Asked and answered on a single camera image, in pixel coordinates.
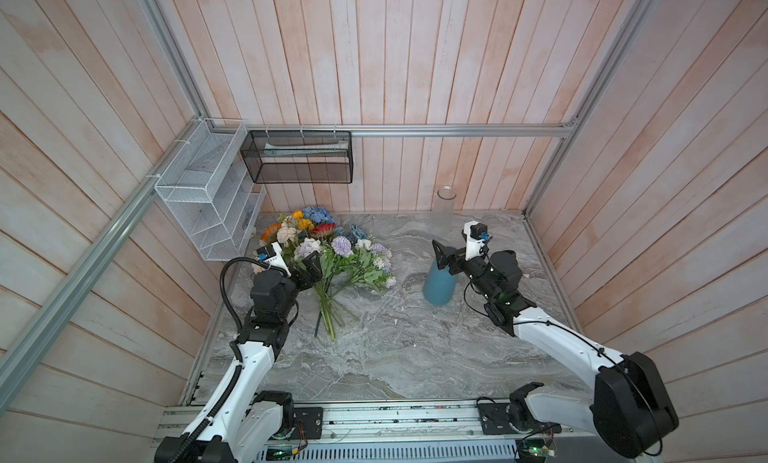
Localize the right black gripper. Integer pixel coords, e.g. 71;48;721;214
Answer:
434;239;497;304

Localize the teal ceramic vase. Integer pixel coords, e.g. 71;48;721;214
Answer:
422;261;458;306

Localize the lilac white flower bunch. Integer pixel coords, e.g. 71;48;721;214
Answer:
292;235;397;341

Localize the dusty blue rose bunch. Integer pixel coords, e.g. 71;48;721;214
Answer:
346;223;370;243

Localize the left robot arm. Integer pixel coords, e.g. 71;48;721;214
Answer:
154;243;323;462

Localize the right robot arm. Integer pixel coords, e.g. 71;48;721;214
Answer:
432;232;679;459

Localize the clear glass vase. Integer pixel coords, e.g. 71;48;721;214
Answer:
432;186;457;231

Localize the cream peach carnation bunch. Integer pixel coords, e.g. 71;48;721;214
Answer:
251;223;298;272

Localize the yellow flower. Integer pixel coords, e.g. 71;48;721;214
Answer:
291;210;314;231

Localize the orange flower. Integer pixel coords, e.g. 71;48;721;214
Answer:
260;222;282;244

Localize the blue hydrangea flower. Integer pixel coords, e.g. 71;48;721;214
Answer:
302;206;335;225

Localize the black mesh basket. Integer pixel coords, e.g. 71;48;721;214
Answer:
240;130;354;184

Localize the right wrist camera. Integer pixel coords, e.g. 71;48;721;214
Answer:
462;221;490;261

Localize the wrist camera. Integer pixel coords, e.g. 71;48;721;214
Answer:
255;242;291;277
462;221;490;261

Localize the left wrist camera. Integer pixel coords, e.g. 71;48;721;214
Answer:
255;242;291;277

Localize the black corrugated cable hose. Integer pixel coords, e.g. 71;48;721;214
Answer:
167;256;289;463

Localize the white wire mesh shelf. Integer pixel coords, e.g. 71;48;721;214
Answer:
155;118;266;262

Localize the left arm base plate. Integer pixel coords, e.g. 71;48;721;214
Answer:
266;406;324;443

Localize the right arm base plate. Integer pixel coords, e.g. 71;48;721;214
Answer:
475;397;563;437

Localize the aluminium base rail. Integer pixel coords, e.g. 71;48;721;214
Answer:
149;399;661;463

